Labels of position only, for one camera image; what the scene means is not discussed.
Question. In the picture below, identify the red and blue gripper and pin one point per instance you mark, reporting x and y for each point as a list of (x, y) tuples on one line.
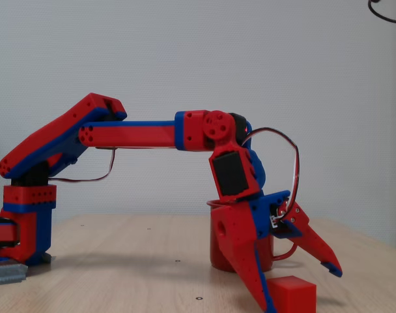
[(234, 225)]

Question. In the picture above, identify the red cube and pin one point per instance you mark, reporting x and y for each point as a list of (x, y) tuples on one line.
[(292, 296)]

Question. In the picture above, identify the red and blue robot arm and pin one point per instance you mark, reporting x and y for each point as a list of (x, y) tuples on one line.
[(136, 133)]

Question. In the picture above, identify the red enamel mug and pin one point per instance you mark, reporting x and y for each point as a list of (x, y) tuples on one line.
[(219, 261)]

